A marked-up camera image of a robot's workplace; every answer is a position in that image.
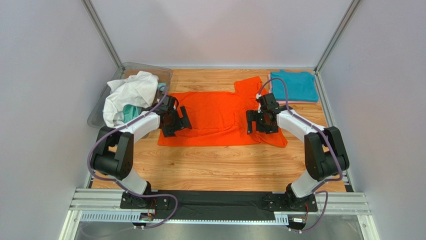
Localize teal green t-shirt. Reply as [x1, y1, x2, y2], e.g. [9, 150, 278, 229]
[123, 83, 166, 123]

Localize folded blue t-shirt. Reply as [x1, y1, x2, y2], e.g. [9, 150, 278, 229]
[270, 70, 319, 103]

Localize folded pink t-shirt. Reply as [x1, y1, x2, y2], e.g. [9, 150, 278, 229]
[270, 79, 317, 104]

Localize white t-shirt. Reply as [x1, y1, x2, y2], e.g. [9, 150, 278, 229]
[102, 71, 159, 128]

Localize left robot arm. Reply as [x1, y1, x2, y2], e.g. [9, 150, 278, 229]
[87, 95, 192, 198]

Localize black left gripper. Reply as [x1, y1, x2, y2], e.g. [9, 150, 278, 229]
[162, 105, 192, 137]

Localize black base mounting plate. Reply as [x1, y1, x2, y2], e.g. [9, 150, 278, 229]
[119, 190, 318, 221]

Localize clear plastic bin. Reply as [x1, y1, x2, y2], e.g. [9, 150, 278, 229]
[87, 62, 173, 129]

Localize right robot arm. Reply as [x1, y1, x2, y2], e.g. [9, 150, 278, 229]
[246, 93, 350, 200]

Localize orange t-shirt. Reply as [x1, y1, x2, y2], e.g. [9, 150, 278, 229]
[157, 76, 288, 148]

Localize aluminium frame rail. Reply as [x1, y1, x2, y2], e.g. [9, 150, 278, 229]
[59, 188, 379, 240]

